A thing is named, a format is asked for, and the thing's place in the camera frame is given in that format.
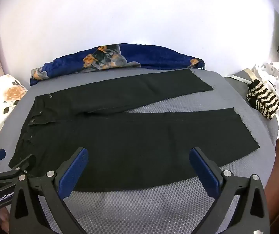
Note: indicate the grey mesh mattress cover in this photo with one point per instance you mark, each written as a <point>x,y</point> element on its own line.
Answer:
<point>141,212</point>

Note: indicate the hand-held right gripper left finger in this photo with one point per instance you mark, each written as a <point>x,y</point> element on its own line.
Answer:
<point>74,170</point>

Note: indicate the blue floral blanket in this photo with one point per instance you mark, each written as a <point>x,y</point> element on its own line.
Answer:
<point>159,56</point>

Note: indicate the black pants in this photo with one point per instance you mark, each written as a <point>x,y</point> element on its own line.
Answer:
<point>129,139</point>

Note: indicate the white floral pillow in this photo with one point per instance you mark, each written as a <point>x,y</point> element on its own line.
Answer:
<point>2,95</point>

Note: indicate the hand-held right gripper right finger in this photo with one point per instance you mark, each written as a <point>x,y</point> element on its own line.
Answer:
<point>202,168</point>

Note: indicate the black white striped knit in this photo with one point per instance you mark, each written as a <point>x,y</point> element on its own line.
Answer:
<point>263,100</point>

